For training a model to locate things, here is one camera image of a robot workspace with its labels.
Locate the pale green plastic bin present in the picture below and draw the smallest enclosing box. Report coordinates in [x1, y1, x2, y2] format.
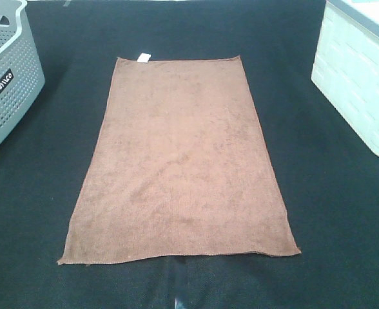
[311, 1, 379, 156]

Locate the black table cloth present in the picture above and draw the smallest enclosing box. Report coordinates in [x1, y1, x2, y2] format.
[0, 1, 379, 308]

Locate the grey perforated plastic basket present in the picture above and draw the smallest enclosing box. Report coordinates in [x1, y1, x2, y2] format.
[0, 1, 45, 144]

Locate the brown towel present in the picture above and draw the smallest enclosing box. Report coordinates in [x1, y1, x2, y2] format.
[59, 56, 300, 265]

